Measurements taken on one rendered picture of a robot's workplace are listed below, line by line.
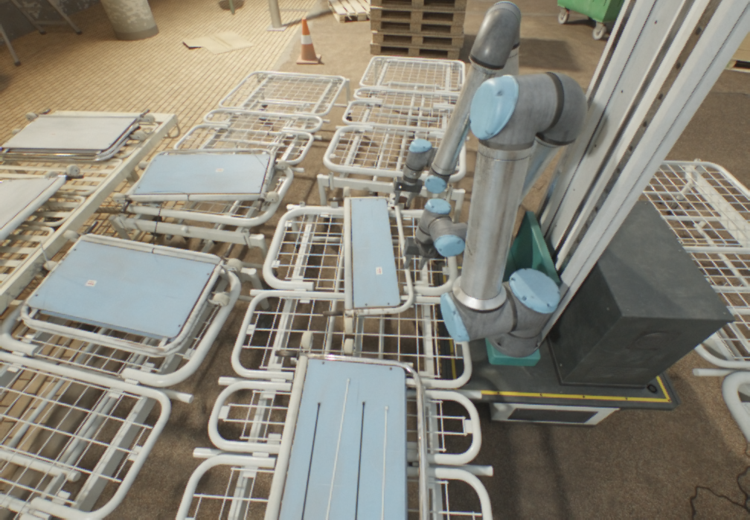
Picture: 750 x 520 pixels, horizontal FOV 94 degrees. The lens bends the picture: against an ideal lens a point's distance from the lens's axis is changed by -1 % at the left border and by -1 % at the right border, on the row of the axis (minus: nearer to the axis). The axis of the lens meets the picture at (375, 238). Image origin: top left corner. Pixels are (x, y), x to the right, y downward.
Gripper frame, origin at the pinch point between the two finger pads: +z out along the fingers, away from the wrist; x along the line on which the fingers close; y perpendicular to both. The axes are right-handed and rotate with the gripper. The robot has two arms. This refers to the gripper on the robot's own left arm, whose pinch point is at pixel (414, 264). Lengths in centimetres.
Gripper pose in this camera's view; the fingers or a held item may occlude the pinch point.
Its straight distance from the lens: 152.4
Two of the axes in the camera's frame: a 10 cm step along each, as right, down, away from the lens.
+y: -0.6, -7.1, 7.0
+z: -1.9, 7.0, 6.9
